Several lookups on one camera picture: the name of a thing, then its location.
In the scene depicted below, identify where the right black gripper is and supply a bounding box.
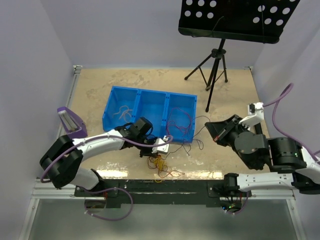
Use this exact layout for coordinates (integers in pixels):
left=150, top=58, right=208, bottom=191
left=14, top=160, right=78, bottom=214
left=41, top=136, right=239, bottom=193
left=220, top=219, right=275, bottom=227
left=204, top=113, right=248, bottom=151

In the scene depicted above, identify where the dark purple wire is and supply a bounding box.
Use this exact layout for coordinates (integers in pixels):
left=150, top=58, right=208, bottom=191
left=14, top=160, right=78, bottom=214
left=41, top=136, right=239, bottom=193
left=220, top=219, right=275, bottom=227
left=164, top=115, right=213, bottom=161

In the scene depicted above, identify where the red yellow wire bundle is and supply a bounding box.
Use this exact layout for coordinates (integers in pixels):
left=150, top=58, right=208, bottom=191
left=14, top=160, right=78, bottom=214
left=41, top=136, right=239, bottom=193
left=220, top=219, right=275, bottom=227
left=146, top=154, right=186, bottom=183

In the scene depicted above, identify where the blue three-compartment plastic bin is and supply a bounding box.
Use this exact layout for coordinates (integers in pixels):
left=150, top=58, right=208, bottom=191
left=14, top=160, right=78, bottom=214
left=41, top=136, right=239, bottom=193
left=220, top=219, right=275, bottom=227
left=102, top=86, right=197, bottom=144

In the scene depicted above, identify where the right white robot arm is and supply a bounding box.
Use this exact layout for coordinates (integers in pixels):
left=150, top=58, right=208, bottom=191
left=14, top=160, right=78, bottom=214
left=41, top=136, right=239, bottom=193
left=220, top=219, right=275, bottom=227
left=204, top=114, right=320, bottom=197

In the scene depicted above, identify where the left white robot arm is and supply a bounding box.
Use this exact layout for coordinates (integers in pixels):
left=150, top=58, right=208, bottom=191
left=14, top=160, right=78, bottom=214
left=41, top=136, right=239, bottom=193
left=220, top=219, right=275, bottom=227
left=39, top=117, right=165, bottom=196

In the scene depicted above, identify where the black microphone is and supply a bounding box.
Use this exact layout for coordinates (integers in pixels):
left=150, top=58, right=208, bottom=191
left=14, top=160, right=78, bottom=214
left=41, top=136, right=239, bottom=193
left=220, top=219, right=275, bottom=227
left=254, top=123, right=263, bottom=135

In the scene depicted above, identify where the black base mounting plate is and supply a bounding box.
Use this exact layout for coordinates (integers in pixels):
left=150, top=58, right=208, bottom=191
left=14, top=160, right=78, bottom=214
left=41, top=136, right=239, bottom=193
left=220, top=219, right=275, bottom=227
left=74, top=178, right=252, bottom=208

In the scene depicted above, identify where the purple metronome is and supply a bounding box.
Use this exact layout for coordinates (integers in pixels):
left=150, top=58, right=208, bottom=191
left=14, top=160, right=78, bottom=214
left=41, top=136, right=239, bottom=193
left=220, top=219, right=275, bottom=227
left=57, top=106, right=88, bottom=139

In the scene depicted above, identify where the black music stand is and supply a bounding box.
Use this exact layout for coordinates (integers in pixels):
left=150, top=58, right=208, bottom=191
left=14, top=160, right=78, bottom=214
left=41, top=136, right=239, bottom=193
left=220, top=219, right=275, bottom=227
left=177, top=0, right=302, bottom=113

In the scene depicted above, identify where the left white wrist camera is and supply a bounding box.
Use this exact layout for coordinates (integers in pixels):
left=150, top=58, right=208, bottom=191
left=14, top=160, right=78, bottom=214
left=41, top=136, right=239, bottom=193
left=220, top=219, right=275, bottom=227
left=152, top=135, right=170, bottom=155

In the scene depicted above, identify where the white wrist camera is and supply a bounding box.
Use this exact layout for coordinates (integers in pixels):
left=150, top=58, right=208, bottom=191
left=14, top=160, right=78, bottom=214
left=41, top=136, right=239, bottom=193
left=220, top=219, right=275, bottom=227
left=152, top=135, right=170, bottom=155
left=239, top=102, right=264, bottom=128

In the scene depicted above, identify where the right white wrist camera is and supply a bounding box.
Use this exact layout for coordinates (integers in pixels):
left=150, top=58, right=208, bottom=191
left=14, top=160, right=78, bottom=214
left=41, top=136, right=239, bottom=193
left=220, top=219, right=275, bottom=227
left=239, top=102, right=264, bottom=128

